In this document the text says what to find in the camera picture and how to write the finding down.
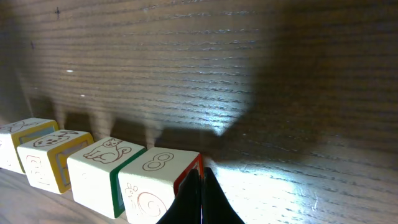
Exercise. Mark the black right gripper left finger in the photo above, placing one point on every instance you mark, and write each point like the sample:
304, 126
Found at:
186, 208

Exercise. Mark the blue-edged wooden block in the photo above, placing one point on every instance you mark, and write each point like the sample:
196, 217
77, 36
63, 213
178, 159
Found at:
45, 159

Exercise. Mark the green-edged wooden block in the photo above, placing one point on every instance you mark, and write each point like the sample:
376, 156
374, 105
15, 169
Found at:
94, 170

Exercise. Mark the red-edged spiral block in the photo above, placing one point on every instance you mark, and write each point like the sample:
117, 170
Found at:
150, 182

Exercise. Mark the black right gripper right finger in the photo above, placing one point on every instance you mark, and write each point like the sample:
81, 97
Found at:
215, 206

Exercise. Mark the green O wooden block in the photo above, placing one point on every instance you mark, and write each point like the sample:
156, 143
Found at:
20, 132

